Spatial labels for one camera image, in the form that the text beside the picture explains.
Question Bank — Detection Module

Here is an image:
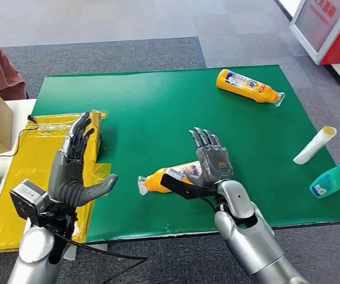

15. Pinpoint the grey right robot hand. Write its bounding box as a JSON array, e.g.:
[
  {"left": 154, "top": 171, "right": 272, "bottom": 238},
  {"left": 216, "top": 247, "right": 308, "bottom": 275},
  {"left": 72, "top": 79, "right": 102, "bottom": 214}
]
[{"left": 184, "top": 127, "right": 234, "bottom": 188}]

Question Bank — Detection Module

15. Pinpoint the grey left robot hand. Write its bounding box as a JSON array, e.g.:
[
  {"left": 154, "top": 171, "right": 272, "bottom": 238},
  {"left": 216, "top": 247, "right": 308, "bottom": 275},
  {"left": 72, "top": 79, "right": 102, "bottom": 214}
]
[{"left": 48, "top": 111, "right": 119, "bottom": 208}]

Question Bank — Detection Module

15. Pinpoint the orange bottle with clear cap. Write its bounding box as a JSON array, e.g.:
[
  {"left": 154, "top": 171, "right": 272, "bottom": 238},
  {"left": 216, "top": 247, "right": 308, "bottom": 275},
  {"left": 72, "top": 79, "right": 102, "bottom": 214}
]
[
  {"left": 138, "top": 160, "right": 202, "bottom": 196},
  {"left": 215, "top": 69, "right": 286, "bottom": 107}
]

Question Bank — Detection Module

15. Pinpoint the white bottle with yellow end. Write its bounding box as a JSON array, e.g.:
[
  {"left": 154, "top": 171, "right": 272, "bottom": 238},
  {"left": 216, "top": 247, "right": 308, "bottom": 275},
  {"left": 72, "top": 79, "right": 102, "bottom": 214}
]
[{"left": 292, "top": 125, "right": 337, "bottom": 166}]

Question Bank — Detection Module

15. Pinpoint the teal plastic bottle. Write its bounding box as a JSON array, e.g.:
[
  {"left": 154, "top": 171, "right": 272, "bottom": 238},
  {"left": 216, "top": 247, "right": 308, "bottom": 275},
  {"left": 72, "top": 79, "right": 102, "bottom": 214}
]
[{"left": 309, "top": 163, "right": 340, "bottom": 199}]

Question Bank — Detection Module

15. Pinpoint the yellow plastic sheet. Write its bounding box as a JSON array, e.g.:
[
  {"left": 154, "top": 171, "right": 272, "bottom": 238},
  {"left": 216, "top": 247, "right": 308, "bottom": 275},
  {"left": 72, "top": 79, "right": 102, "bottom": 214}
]
[{"left": 0, "top": 111, "right": 112, "bottom": 254}]

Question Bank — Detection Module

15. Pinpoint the yellow film wrapped box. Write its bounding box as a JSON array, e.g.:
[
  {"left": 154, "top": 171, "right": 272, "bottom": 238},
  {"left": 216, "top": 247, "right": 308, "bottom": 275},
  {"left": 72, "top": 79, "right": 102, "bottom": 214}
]
[{"left": 89, "top": 110, "right": 103, "bottom": 162}]

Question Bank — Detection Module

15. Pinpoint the green table mat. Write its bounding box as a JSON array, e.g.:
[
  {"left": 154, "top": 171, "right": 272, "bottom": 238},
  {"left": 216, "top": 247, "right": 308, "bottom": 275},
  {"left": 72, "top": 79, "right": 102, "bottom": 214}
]
[{"left": 32, "top": 64, "right": 340, "bottom": 243}]

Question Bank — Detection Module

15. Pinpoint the red and white display stand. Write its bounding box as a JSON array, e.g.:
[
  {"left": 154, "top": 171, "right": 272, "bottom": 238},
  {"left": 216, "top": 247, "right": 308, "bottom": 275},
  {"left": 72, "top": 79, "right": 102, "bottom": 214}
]
[{"left": 289, "top": 0, "right": 340, "bottom": 66}]

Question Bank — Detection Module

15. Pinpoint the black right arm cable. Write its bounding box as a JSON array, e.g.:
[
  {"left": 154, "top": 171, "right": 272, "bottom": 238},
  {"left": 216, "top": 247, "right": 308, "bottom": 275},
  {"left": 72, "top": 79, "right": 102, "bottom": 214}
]
[{"left": 199, "top": 197, "right": 219, "bottom": 215}]

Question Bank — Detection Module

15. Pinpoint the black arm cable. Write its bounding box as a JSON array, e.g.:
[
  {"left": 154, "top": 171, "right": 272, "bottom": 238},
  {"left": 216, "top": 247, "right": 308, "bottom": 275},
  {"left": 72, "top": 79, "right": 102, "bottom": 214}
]
[
  {"left": 44, "top": 225, "right": 149, "bottom": 284},
  {"left": 199, "top": 197, "right": 219, "bottom": 215}
]

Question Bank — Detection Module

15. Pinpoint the right wrist camera on black plate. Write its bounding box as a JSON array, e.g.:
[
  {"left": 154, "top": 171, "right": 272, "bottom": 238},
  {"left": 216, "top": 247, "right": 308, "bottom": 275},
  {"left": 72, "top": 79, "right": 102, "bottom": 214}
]
[{"left": 160, "top": 168, "right": 218, "bottom": 201}]

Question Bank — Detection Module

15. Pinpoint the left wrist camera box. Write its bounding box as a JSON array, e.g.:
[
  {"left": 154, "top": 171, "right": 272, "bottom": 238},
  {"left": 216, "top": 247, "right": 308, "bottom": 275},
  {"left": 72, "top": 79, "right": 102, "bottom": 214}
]
[{"left": 9, "top": 179, "right": 50, "bottom": 232}]

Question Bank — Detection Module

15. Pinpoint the thin black cable with plug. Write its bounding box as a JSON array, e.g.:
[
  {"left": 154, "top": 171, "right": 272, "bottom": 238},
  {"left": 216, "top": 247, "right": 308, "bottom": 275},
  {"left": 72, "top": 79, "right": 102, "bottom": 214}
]
[{"left": 0, "top": 114, "right": 39, "bottom": 162}]

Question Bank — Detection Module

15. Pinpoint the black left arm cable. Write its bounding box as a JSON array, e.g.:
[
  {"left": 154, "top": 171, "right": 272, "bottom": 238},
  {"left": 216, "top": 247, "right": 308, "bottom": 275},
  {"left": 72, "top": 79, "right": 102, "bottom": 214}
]
[{"left": 44, "top": 225, "right": 149, "bottom": 284}]

